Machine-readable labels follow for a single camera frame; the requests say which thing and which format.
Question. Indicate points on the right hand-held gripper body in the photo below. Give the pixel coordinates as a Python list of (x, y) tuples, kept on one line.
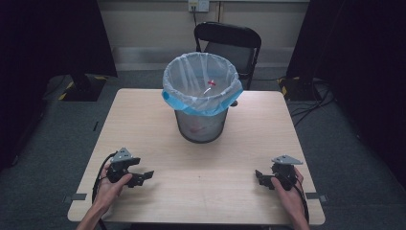
[(285, 174)]

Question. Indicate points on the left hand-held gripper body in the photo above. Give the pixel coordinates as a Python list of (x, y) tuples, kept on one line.
[(119, 167)]

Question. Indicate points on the black mesh trash bin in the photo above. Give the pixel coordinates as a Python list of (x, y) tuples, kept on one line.
[(201, 127)]

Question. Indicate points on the clear plastic bottle red label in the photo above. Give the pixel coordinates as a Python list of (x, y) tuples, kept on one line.
[(207, 91)]

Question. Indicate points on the white and blue bin bag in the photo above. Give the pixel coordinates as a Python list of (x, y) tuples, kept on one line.
[(188, 80)]

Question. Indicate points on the person's left hand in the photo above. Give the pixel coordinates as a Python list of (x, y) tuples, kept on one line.
[(108, 193)]

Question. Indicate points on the person's right hand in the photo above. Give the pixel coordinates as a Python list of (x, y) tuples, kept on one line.
[(293, 201)]

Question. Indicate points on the grey tape strip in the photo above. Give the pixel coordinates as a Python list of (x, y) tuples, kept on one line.
[(316, 196), (76, 197)]

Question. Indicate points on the short black floor tape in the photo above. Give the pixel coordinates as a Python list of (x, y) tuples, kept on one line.
[(95, 126)]

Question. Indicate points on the black stand base striped tape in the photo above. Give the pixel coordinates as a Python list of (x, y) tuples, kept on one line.
[(83, 87), (297, 89)]

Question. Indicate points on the dark curtain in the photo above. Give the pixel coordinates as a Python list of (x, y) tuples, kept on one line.
[(48, 48), (360, 64)]

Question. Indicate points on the black folding chair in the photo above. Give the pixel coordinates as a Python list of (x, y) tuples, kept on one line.
[(228, 35)]

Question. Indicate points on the white wall outlet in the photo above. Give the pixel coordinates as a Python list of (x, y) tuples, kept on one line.
[(198, 4)]

